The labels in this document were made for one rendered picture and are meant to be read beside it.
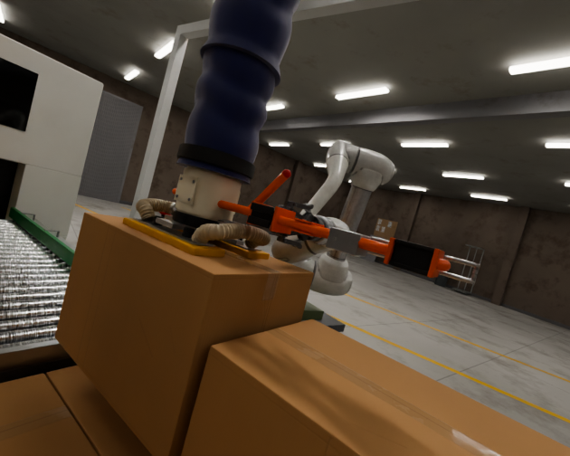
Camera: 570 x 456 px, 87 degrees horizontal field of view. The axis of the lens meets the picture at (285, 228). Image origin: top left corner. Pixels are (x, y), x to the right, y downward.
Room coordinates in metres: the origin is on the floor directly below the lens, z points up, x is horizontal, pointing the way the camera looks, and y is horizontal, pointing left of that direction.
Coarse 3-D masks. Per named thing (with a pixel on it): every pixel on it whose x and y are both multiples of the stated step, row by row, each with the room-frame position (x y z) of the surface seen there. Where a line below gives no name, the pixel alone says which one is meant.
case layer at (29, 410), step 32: (0, 384) 0.82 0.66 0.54; (32, 384) 0.85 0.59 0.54; (64, 384) 0.89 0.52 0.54; (0, 416) 0.72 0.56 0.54; (32, 416) 0.75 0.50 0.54; (64, 416) 0.77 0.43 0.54; (96, 416) 0.80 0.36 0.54; (0, 448) 0.65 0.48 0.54; (32, 448) 0.67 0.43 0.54; (64, 448) 0.69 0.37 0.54; (96, 448) 0.71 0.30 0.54; (128, 448) 0.73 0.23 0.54
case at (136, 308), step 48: (96, 240) 0.84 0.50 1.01; (144, 240) 0.72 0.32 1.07; (96, 288) 0.80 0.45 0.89; (144, 288) 0.68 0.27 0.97; (192, 288) 0.59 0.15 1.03; (240, 288) 0.63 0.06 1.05; (288, 288) 0.79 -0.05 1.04; (96, 336) 0.77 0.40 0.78; (144, 336) 0.66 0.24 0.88; (192, 336) 0.57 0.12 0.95; (240, 336) 0.67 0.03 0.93; (96, 384) 0.74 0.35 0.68; (144, 384) 0.63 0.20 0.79; (192, 384) 0.58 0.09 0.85; (144, 432) 0.61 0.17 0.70
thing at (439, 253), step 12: (396, 240) 0.55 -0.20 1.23; (396, 252) 0.55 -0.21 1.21; (408, 252) 0.54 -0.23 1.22; (420, 252) 0.53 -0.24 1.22; (432, 252) 0.52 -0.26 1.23; (444, 252) 0.56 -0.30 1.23; (396, 264) 0.54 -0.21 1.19; (408, 264) 0.54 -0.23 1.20; (420, 264) 0.53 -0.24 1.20; (432, 264) 0.50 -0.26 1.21; (432, 276) 0.51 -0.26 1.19
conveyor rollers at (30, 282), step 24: (0, 240) 1.99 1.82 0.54; (24, 240) 2.11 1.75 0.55; (0, 264) 1.60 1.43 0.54; (24, 264) 1.69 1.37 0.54; (48, 264) 1.79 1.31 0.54; (0, 288) 1.35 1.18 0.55; (24, 288) 1.42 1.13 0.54; (48, 288) 1.49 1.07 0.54; (0, 312) 1.16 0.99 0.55; (24, 312) 1.21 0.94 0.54; (48, 312) 1.28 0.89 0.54; (0, 336) 1.02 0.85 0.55; (24, 336) 1.07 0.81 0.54; (48, 336) 1.13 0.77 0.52
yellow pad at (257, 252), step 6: (222, 240) 0.93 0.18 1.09; (222, 246) 0.90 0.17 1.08; (228, 246) 0.89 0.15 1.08; (234, 246) 0.88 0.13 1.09; (240, 246) 0.88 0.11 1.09; (234, 252) 0.87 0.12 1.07; (240, 252) 0.86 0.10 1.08; (246, 252) 0.85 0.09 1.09; (252, 252) 0.86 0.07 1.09; (258, 252) 0.88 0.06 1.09; (264, 252) 0.91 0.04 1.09; (252, 258) 0.86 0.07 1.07; (258, 258) 0.88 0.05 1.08; (264, 258) 0.91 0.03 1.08
